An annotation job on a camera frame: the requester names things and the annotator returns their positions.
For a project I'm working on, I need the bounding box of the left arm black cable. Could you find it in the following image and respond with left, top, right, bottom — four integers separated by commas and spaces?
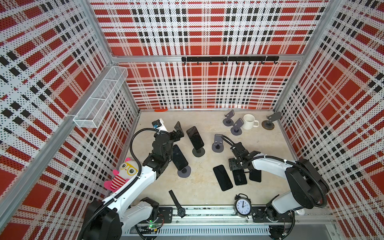
77, 128, 161, 240

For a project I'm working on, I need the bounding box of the black alarm clock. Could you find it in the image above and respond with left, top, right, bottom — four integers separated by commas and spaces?
234, 194, 252, 218

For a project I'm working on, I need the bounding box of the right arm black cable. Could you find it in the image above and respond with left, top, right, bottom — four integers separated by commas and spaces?
221, 134, 328, 208

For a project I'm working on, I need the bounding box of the white ceramic mug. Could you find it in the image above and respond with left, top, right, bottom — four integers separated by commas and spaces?
242, 114, 260, 130

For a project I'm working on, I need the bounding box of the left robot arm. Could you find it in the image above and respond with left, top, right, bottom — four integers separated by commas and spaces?
78, 119, 185, 240

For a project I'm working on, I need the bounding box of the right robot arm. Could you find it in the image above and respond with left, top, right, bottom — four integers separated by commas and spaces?
229, 142, 330, 222

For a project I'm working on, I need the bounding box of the pink white plush toy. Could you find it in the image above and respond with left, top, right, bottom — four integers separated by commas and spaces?
104, 158, 139, 193

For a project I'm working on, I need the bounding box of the green phone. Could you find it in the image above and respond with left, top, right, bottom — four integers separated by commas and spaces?
232, 169, 248, 186

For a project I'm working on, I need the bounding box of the purple phone stand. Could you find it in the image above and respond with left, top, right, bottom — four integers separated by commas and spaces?
223, 110, 235, 127

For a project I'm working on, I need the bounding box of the grey stand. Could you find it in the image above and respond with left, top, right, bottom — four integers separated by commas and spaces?
192, 148, 205, 158
212, 134, 224, 153
178, 166, 192, 178

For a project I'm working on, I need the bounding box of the black hook rail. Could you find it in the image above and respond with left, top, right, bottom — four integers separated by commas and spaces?
181, 56, 280, 63

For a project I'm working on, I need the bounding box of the white wire mesh basket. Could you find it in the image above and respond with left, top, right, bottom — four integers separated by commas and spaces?
74, 66, 128, 129

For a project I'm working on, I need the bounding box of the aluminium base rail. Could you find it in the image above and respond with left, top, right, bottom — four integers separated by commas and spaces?
137, 205, 341, 240

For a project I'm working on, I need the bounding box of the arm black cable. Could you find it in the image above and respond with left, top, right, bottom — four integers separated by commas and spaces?
77, 128, 161, 240
221, 134, 328, 208

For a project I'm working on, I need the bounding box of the black phone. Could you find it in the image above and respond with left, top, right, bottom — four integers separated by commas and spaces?
249, 170, 262, 183
187, 126, 204, 150
213, 165, 233, 192
172, 145, 189, 171

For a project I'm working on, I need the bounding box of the black wrist watch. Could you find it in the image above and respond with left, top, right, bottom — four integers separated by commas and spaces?
169, 190, 186, 218

